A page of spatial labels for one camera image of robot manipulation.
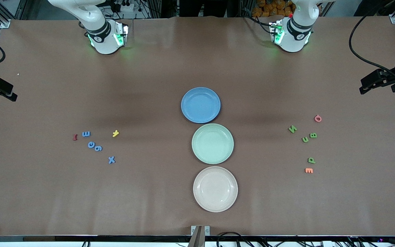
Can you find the green foam letter B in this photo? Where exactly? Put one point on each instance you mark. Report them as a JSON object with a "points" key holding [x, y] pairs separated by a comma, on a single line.
{"points": [[313, 135]]}

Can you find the blue foam letter E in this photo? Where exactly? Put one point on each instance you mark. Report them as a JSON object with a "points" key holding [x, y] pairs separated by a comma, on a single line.
{"points": [[86, 133]]}

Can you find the green foam letter N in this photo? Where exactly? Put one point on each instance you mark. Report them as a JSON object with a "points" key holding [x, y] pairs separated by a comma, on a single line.
{"points": [[292, 129]]}

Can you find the green foam letter P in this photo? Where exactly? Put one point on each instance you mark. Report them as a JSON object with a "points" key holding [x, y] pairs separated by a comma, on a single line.
{"points": [[311, 160]]}

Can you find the blue foam number 9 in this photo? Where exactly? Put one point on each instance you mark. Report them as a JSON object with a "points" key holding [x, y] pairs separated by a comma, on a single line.
{"points": [[99, 149]]}

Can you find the yellow foam letter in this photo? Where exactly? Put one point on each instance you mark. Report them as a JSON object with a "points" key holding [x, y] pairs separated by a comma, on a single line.
{"points": [[115, 133]]}

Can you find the blue foam letter X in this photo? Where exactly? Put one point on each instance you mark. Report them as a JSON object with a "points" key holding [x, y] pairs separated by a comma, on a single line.
{"points": [[111, 160]]}

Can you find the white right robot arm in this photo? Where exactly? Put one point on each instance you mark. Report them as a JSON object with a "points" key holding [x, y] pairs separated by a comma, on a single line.
{"points": [[96, 17]]}

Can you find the red foam letter G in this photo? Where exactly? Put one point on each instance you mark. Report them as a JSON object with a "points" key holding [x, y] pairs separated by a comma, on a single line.
{"points": [[315, 118]]}

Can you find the blue foam letter C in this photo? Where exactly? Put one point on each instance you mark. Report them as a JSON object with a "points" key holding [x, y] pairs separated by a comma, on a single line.
{"points": [[88, 144]]}

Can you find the orange foam letter E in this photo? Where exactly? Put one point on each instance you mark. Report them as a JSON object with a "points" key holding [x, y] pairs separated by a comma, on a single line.
{"points": [[309, 170]]}

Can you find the brown table cover sheet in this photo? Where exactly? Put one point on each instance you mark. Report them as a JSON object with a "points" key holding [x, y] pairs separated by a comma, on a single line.
{"points": [[81, 192]]}

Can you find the pile of orange objects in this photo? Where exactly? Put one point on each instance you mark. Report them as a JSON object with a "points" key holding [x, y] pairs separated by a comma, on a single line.
{"points": [[273, 8]]}

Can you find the white power strip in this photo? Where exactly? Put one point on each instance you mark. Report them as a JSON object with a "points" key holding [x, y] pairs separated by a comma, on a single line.
{"points": [[125, 6]]}

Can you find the light green plate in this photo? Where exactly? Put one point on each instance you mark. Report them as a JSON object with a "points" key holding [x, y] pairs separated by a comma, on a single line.
{"points": [[213, 143]]}

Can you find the blue plate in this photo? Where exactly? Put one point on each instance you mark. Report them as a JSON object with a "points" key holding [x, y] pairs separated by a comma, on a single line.
{"points": [[201, 105]]}

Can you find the cream plate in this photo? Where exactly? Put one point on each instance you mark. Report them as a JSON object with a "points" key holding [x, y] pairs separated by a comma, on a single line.
{"points": [[215, 189]]}

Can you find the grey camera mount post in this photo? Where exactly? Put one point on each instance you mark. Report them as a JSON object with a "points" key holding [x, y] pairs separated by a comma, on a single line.
{"points": [[197, 236]]}

